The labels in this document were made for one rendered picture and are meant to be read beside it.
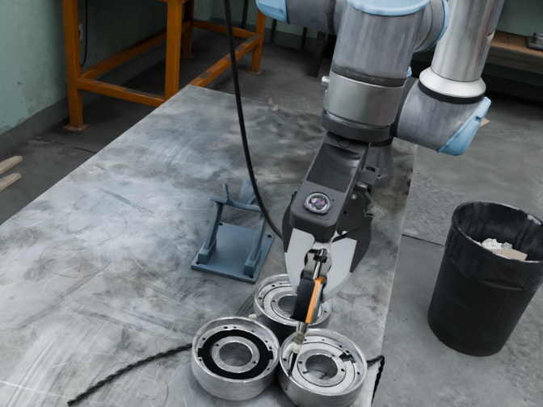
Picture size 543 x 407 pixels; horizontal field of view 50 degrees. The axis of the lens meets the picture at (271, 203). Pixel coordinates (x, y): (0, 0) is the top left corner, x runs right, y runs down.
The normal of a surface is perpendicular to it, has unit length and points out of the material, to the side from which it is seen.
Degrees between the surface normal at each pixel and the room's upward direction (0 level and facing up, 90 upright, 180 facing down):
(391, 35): 83
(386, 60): 83
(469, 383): 0
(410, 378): 0
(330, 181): 22
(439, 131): 93
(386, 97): 85
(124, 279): 0
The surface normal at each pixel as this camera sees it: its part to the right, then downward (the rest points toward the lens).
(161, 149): 0.13, -0.84
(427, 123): -0.53, 0.44
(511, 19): -0.28, 0.47
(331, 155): 0.04, -0.59
